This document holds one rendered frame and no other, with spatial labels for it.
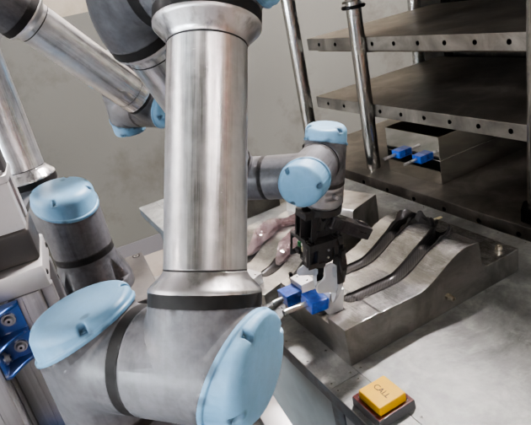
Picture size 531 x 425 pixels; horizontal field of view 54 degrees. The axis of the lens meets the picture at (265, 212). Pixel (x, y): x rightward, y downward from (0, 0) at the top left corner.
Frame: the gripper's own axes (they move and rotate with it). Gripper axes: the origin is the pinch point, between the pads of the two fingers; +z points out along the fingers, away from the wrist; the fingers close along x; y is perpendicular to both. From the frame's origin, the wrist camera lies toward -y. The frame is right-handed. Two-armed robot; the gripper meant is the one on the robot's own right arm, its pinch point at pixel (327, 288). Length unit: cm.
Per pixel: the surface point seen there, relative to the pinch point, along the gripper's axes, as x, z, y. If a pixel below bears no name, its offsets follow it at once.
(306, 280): -9.5, 3.8, -1.0
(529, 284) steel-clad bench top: 14.7, 5.8, -45.7
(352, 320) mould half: 7.1, 4.0, -1.3
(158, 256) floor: -235, 125, -29
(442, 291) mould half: 8.8, 3.8, -24.2
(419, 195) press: -46, 13, -71
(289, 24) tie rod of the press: -126, -35, -67
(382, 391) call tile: 21.9, 8.0, 3.1
